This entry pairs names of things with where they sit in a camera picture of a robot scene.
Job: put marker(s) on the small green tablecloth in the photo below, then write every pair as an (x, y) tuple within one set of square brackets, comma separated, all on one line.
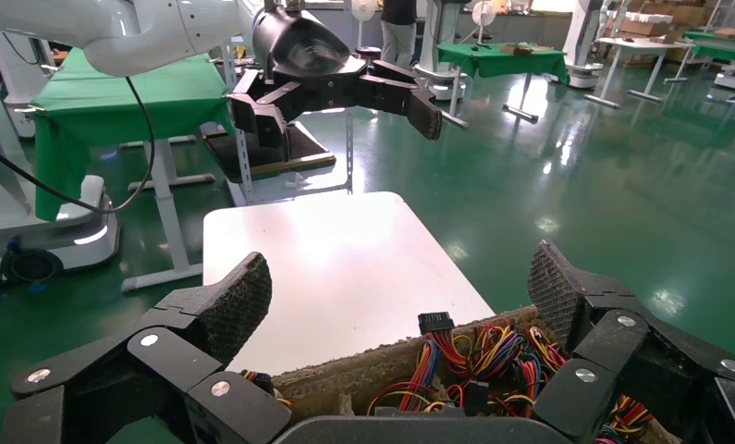
[(502, 61)]

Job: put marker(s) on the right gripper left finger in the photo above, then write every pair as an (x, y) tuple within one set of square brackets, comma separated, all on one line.
[(177, 361)]

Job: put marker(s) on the white table frame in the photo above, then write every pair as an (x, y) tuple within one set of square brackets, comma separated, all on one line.
[(520, 110), (168, 208)]

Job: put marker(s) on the white wheeled robot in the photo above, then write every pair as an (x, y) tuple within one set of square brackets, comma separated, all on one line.
[(440, 43), (581, 43)]

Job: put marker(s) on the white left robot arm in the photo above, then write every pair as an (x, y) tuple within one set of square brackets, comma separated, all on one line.
[(128, 30)]

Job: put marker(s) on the brown cardboard divider box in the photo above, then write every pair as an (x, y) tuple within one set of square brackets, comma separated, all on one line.
[(342, 374)]

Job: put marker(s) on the small brown box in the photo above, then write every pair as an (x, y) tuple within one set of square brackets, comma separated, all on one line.
[(517, 49)]

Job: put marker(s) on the white standing fan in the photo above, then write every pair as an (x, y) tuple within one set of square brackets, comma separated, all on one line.
[(483, 12), (363, 9)]

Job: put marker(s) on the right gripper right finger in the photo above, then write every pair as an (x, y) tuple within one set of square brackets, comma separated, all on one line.
[(624, 361)]

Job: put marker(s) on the stacked cardboard boxes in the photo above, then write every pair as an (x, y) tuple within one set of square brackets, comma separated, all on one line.
[(646, 24)]

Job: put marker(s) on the green cloth covered table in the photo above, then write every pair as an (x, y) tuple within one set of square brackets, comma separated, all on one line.
[(116, 98)]

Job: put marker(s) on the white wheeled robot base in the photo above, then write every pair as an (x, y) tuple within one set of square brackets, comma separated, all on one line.
[(12, 208)]

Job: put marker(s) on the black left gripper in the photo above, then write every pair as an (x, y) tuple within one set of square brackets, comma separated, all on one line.
[(300, 55)]

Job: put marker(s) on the metal slotted shelf rack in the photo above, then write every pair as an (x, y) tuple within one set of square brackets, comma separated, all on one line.
[(293, 153)]

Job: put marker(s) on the standing person dark shirt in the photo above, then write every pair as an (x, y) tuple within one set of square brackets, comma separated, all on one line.
[(399, 30)]

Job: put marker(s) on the white work table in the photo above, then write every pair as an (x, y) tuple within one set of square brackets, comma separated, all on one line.
[(643, 44)]

